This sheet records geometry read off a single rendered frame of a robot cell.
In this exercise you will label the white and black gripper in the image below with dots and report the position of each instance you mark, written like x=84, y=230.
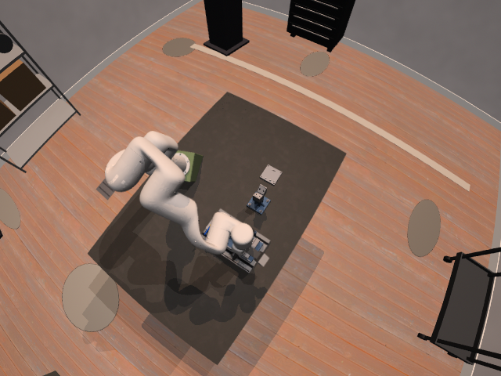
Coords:
x=237, y=252

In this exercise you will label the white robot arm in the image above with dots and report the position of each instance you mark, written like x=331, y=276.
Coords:
x=160, y=196

